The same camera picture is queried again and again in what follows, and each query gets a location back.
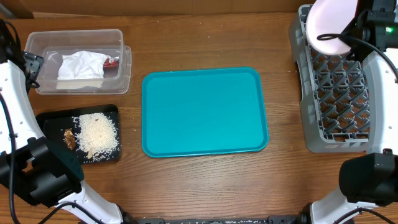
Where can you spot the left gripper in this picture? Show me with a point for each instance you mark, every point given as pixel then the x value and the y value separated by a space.
pixel 35 63

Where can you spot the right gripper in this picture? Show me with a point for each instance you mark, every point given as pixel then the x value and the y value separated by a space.
pixel 352 46

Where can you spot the large white dinner plate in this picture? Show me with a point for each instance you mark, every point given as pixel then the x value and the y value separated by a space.
pixel 329 17

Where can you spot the white napkin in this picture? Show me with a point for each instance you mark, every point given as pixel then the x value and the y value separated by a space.
pixel 82 65

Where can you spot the red sauce packet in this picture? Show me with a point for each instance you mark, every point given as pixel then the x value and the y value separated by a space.
pixel 111 62

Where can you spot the brown food scrap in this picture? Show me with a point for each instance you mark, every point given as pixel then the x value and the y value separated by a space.
pixel 69 139

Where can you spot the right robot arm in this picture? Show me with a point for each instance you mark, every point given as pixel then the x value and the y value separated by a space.
pixel 369 180

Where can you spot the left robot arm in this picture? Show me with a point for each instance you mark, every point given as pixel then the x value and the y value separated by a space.
pixel 34 168

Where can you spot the grey dishwasher rack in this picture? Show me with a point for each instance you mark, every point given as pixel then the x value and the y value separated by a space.
pixel 334 105

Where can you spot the clear plastic storage bin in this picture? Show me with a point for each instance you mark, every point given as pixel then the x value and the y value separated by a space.
pixel 52 45

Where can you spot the black plastic tray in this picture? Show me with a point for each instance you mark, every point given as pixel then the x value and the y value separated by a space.
pixel 53 125

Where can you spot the pile of white rice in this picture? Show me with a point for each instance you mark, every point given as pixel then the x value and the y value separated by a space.
pixel 97 137

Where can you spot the teal serving tray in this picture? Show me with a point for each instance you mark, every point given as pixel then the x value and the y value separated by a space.
pixel 203 112

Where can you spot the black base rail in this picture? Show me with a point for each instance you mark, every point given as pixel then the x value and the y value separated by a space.
pixel 273 219

